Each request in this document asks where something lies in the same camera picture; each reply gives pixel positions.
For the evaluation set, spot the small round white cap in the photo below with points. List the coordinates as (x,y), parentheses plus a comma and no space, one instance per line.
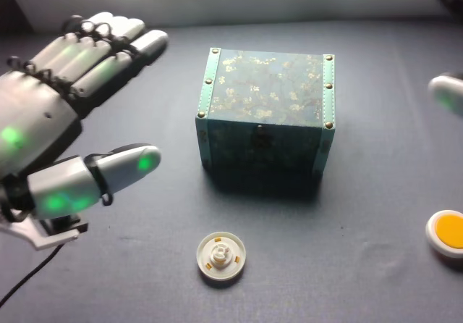
(221,257)

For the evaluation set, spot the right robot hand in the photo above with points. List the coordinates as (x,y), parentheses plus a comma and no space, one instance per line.
(446,93)

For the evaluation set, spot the teal floral box lid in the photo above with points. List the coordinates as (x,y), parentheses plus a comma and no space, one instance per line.
(267,84)

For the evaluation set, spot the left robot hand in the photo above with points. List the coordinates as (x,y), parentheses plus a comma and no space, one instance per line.
(32,120)

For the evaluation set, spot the orange button with white rim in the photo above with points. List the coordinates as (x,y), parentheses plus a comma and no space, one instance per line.
(448,230)

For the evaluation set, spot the grey table cloth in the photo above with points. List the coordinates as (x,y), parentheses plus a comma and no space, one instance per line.
(325,247)

